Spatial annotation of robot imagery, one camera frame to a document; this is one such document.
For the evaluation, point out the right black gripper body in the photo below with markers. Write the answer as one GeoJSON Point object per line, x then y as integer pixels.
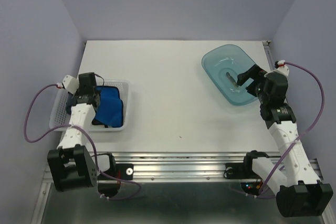
{"type": "Point", "coordinates": [262, 95]}

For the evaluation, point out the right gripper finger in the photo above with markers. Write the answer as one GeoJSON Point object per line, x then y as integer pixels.
{"type": "Point", "coordinates": [252, 73]}
{"type": "Point", "coordinates": [254, 88]}

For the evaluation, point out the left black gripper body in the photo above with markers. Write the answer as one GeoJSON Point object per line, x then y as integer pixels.
{"type": "Point", "coordinates": [76, 94]}

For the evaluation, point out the blue microfiber towel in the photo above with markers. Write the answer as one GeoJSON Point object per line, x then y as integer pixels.
{"type": "Point", "coordinates": [110, 110]}

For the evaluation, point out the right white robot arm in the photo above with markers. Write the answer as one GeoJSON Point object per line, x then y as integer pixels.
{"type": "Point", "coordinates": [298, 189]}

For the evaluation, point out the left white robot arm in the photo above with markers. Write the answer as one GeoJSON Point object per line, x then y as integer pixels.
{"type": "Point", "coordinates": [71, 165]}

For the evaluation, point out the teal translucent plastic tray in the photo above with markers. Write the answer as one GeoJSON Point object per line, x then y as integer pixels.
{"type": "Point", "coordinates": [223, 65]}

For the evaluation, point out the white perforated plastic basket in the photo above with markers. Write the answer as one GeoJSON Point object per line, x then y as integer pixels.
{"type": "Point", "coordinates": [60, 113]}

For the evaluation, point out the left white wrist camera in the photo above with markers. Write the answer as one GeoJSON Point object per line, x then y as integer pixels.
{"type": "Point", "coordinates": [69, 83]}

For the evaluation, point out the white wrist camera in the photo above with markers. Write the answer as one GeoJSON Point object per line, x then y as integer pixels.
{"type": "Point", "coordinates": [69, 83]}
{"type": "Point", "coordinates": [281, 68]}

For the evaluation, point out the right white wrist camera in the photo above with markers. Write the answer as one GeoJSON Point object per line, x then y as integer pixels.
{"type": "Point", "coordinates": [281, 68]}

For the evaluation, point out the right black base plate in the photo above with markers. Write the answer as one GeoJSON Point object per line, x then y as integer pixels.
{"type": "Point", "coordinates": [235, 171]}

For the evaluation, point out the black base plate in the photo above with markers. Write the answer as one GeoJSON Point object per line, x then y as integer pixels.
{"type": "Point", "coordinates": [235, 171]}
{"type": "Point", "coordinates": [121, 171]}

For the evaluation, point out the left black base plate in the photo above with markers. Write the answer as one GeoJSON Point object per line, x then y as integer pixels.
{"type": "Point", "coordinates": [121, 171]}

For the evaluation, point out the aluminium extrusion rail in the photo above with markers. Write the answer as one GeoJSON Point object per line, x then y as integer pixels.
{"type": "Point", "coordinates": [179, 167]}

